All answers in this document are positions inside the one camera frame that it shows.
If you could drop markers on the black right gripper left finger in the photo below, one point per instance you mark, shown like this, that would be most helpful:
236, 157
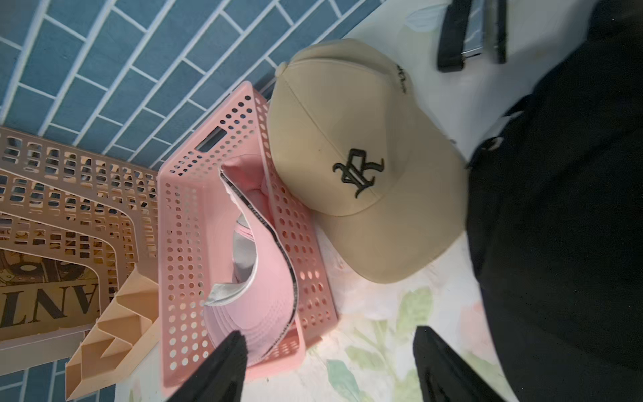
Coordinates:
220, 377

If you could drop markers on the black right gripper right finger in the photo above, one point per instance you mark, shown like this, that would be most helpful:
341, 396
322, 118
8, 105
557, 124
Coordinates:
443, 375

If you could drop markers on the pink baseball cap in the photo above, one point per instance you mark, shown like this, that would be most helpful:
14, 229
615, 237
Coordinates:
259, 299

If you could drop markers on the black baseball cap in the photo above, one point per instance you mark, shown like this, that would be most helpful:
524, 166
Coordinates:
554, 222

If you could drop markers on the beige baseball cap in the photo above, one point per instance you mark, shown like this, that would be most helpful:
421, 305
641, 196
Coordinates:
348, 139

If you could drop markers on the floral table mat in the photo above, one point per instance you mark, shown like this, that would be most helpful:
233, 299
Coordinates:
368, 357

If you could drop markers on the pink plastic basket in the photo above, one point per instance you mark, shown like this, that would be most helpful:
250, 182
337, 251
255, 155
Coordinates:
195, 220

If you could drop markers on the wanted poster book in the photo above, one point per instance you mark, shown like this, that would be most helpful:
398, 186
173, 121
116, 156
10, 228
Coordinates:
40, 295

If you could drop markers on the orange plastic file organizer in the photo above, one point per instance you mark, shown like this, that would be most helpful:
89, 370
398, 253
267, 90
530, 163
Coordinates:
67, 204

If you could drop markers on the black stapler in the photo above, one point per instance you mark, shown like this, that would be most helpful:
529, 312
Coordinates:
469, 29

